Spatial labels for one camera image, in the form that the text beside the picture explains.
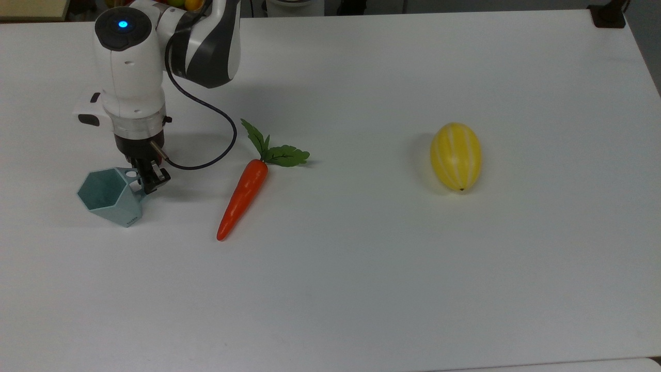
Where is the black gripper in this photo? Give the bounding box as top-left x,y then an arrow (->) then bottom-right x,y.
113,128 -> 172,195

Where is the teal hexagonal mug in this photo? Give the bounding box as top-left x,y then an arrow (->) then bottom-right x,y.
77,167 -> 144,228

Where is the orange carrot with green leaves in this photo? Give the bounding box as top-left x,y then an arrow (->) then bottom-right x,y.
216,119 -> 310,242

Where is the light wooden board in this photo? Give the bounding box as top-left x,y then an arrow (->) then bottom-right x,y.
0,0 -> 71,22

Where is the black object behind table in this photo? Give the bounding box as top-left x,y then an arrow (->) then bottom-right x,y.
337,0 -> 368,16

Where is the yellow striped melon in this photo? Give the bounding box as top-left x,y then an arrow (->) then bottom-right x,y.
430,122 -> 483,192

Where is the black table clamp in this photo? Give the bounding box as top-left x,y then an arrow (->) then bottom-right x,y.
588,0 -> 632,29

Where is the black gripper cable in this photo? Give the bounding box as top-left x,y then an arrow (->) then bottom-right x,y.
164,37 -> 239,171

